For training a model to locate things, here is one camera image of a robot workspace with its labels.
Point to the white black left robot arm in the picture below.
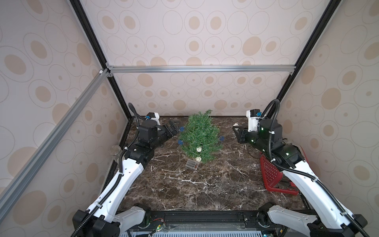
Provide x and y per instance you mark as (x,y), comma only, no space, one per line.
(101,218)

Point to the black corner frame post right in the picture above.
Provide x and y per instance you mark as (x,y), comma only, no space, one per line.
(309,46)

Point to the aluminium rail wall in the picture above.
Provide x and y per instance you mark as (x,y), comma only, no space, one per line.
(19,184)
(202,69)

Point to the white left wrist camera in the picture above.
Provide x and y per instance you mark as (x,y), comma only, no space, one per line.
(154,116)

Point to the aluminium rail left wall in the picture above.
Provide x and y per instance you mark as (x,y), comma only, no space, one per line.
(19,184)

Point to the glass jar of rice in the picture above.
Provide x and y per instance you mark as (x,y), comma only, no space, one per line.
(115,150)

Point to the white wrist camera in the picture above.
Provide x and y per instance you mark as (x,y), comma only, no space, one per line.
(253,117)
(154,116)

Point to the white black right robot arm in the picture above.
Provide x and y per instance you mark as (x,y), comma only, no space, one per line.
(331,218)

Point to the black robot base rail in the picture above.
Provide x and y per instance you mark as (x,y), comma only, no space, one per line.
(204,220)

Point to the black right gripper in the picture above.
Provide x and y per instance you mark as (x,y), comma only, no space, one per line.
(241,135)

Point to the small green christmas tree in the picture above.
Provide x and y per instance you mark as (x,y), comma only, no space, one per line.
(201,120)

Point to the black corner frame post left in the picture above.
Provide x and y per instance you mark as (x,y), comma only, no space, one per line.
(96,47)

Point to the black corner frame post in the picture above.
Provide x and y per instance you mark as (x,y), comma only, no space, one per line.
(96,47)
(309,46)

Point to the aluminium rail back wall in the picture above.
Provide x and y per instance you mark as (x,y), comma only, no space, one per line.
(202,69)

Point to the red silver toaster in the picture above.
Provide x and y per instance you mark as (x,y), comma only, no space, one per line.
(275,177)

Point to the string lights with rattan balls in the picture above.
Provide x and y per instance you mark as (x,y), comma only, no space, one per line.
(200,144)

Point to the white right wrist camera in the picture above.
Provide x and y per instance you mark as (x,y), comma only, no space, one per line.
(253,117)

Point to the clear plastic battery box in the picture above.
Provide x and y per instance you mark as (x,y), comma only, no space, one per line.
(192,164)

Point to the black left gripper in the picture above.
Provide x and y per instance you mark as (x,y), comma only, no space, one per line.
(170,131)

